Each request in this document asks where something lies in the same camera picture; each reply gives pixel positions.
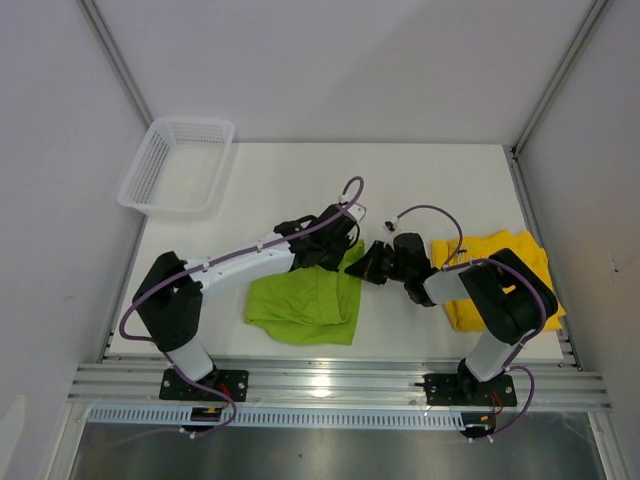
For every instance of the yellow fabric shorts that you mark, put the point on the yellow fabric shorts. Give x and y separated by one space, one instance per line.
462 314

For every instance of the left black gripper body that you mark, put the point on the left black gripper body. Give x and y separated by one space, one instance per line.
335 253

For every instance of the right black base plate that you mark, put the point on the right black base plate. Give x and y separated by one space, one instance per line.
449 389

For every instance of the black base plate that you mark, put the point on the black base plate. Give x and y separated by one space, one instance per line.
449 389
233 383

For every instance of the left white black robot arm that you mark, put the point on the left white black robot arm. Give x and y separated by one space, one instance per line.
170 299

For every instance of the green fabric shorts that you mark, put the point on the green fabric shorts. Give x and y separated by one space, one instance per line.
308 306

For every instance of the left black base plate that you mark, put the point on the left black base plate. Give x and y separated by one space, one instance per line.
233 383

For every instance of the white plastic mesh basket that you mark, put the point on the white plastic mesh basket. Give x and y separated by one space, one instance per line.
181 168

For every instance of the aluminium corner post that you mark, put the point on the aluminium corner post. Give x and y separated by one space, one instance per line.
576 47
116 60

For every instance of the aluminium mounting rail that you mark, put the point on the aluminium mounting rail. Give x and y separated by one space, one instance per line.
335 383

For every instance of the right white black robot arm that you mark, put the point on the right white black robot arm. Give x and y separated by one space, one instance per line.
512 301

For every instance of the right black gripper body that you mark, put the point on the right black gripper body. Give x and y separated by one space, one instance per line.
390 264

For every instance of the white slotted cable duct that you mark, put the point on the white slotted cable duct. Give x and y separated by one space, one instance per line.
438 420

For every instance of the left aluminium corner post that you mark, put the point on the left aluminium corner post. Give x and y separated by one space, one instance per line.
116 60

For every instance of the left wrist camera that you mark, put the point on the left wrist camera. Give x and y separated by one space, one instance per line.
353 211

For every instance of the right aluminium corner post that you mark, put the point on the right aluminium corner post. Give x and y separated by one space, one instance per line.
576 47

